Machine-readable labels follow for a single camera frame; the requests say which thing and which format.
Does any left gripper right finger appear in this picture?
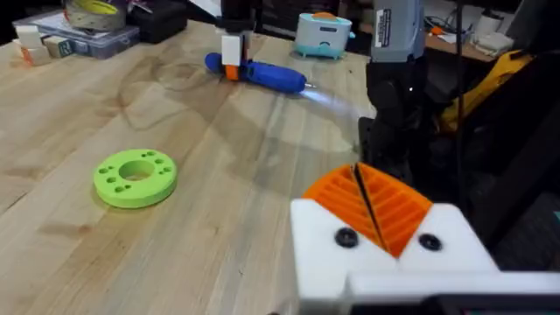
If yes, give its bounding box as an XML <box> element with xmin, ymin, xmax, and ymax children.
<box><xmin>354</xmin><ymin>162</ymin><xmax>501</xmax><ymax>273</ymax></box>

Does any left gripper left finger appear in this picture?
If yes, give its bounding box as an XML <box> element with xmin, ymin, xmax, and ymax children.
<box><xmin>290</xmin><ymin>164</ymin><xmax>399</xmax><ymax>315</ymax></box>

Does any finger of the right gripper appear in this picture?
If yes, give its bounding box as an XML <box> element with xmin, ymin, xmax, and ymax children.
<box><xmin>220</xmin><ymin>33</ymin><xmax>244</xmax><ymax>82</ymax></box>
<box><xmin>242</xmin><ymin>31</ymin><xmax>254</xmax><ymax>63</ymax></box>

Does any blue electric screwdriver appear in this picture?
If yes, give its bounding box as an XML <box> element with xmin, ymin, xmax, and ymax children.
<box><xmin>204</xmin><ymin>52</ymin><xmax>317</xmax><ymax>95</ymax></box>

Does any light blue toy tub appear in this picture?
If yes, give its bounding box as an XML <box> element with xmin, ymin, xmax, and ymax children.
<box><xmin>291</xmin><ymin>11</ymin><xmax>356</xmax><ymax>60</ymax></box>

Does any black case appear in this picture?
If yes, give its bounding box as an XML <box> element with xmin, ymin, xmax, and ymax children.
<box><xmin>126</xmin><ymin>0</ymin><xmax>189</xmax><ymax>45</ymax></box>

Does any roll of tape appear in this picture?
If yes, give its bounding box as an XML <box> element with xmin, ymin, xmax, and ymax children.
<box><xmin>63</xmin><ymin>0</ymin><xmax>129</xmax><ymax>32</ymax></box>

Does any clear plastic parts box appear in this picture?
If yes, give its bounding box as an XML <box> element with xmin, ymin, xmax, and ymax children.
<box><xmin>11</xmin><ymin>10</ymin><xmax>141</xmax><ymax>60</ymax></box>

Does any green disc with holes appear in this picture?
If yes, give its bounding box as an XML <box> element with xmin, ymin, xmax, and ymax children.
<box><xmin>92</xmin><ymin>148</ymin><xmax>179</xmax><ymax>210</ymax></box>

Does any yellow curved object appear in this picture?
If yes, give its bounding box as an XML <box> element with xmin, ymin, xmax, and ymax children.
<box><xmin>438</xmin><ymin>49</ymin><xmax>536</xmax><ymax>134</ymax></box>

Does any heap of toy blocks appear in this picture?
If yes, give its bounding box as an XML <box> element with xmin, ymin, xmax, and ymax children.
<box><xmin>11</xmin><ymin>24</ymin><xmax>75</xmax><ymax>67</ymax></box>

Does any white box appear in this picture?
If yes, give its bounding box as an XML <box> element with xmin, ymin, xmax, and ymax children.
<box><xmin>473</xmin><ymin>31</ymin><xmax>515</xmax><ymax>57</ymax></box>

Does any black cable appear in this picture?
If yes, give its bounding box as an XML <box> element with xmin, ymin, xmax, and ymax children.
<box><xmin>455</xmin><ymin>0</ymin><xmax>466</xmax><ymax>207</ymax></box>

